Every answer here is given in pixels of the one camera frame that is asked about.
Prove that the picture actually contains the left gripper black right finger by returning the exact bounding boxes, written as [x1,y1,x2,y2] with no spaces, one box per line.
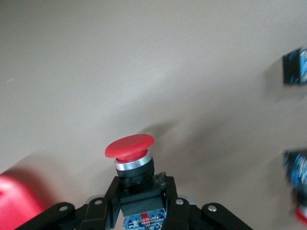
[162,176,254,230]

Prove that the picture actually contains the green mushroom push button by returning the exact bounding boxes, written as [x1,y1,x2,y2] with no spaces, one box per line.
[282,47,307,85]

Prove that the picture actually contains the red plastic tray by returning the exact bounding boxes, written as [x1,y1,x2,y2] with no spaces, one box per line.
[0,167,46,223]

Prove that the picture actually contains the red mushroom push button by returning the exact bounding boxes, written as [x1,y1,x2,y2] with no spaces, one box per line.
[105,133,168,230]
[283,149,307,225]

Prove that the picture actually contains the brown table cover sheet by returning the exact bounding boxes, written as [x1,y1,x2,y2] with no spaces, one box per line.
[0,0,307,230]

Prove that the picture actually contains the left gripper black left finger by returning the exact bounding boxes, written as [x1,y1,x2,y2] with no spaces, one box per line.
[14,176,123,230]

